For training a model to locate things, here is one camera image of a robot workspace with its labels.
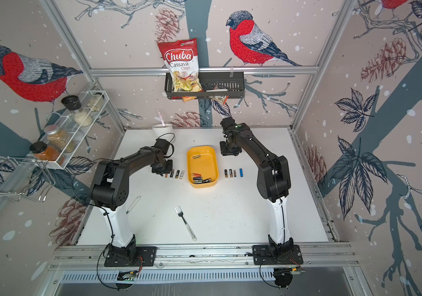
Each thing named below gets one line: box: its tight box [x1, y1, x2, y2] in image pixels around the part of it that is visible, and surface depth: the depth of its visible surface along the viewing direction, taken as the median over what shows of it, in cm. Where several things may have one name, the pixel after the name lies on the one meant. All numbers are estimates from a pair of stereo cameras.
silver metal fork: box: [174, 205, 198, 242], surface depth 85 cm
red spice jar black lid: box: [29, 141, 60, 162], surface depth 62 cm
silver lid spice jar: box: [43, 124, 76, 153], surface depth 66 cm
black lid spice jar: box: [60, 94, 93, 128], surface depth 76 cm
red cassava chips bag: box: [157, 37, 203, 103], surface depth 85 cm
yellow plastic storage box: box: [186, 145, 220, 188], surface depth 103 cm
